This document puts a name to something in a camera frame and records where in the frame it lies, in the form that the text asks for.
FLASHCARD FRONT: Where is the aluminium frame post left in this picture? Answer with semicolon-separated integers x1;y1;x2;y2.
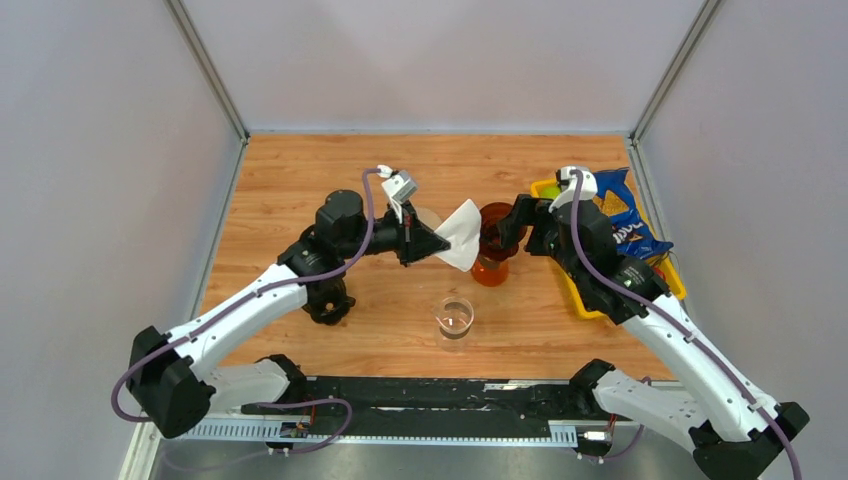
164;0;250;145

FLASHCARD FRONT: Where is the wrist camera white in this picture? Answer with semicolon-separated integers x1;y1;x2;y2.
548;166;598;213
377;165;418;223

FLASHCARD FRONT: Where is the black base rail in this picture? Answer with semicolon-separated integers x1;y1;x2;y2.
279;376;610;438

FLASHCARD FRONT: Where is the clear glass beaker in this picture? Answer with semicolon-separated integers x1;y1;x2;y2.
431;297;475;353

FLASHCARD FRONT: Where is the brown paper coffee filter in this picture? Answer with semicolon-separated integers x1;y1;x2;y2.
416;207;443;231

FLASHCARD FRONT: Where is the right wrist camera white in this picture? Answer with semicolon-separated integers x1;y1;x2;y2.
548;166;598;213

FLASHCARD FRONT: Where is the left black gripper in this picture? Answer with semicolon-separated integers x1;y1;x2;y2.
339;199;451;268

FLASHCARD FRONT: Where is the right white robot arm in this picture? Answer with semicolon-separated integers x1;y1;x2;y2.
481;194;809;479

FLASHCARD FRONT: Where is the green lime upper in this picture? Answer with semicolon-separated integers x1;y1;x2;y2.
540;185;561;200

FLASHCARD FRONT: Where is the blue chips bag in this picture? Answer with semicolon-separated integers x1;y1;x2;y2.
593;167;674;260

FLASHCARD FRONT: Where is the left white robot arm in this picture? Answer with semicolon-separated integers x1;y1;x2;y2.
118;190;479;439

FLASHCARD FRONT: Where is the aluminium frame post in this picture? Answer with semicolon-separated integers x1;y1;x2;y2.
630;0;724;145
164;0;250;145

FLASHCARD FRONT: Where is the olive plastic coffee dripper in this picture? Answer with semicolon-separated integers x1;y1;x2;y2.
303;277;356;326

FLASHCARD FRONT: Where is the orange glass carafe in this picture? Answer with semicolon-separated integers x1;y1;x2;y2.
471;256;509;287

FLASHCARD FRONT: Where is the white paper coffee filter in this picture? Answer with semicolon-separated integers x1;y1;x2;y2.
435;199;482;272

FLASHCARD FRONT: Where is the yellow plastic tray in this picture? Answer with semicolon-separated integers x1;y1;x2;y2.
530;178;687;319

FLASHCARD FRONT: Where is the aluminium frame post right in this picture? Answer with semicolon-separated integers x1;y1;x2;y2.
630;0;724;145

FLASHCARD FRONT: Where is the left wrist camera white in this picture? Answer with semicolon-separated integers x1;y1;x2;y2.
377;165;418;223

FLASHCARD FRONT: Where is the brown plastic coffee dripper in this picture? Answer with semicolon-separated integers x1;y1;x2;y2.
479;202;527;262

